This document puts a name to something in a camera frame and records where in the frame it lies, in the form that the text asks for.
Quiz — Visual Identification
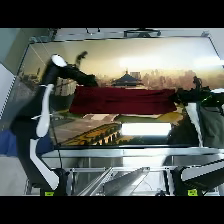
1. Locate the dark red garment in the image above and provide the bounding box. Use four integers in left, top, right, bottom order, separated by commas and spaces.
68, 85, 178, 116

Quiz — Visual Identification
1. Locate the white garment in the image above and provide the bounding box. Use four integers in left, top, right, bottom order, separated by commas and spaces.
184, 102, 205, 148

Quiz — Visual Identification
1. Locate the grey-green garment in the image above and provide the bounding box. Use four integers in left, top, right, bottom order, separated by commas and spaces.
199, 101, 224, 148

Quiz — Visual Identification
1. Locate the silver frame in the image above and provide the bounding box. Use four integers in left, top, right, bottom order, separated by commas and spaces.
19, 28, 224, 197

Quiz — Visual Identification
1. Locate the black cable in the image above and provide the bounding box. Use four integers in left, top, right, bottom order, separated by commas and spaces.
49, 113, 65, 173

